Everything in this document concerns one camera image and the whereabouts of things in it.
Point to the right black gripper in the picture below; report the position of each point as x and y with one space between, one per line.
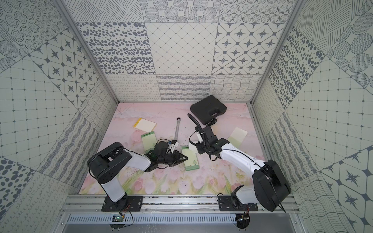
200 149

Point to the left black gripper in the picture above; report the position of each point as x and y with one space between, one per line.
175 157

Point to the green memo pad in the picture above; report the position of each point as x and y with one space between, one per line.
149 141
192 162

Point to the torn green memo page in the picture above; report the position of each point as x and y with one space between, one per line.
237 137

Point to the yellow-top memo pad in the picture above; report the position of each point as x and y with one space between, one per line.
144 125

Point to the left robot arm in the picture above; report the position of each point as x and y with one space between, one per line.
105 165

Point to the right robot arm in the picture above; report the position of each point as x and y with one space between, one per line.
270 186

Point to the black plastic tool case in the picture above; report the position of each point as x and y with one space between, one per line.
208 109

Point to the silver ratchet wrench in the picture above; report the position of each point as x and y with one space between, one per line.
178 120

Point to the left circuit board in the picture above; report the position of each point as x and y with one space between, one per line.
117 219

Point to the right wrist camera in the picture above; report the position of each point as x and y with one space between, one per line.
199 136

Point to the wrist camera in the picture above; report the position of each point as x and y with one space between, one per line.
174 145
199 136

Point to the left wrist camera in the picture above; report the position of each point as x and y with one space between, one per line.
174 145

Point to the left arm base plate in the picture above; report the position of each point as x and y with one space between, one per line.
129 203

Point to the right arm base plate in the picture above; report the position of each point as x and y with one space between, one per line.
230 203

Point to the aluminium rail frame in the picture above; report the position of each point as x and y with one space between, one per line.
157 204

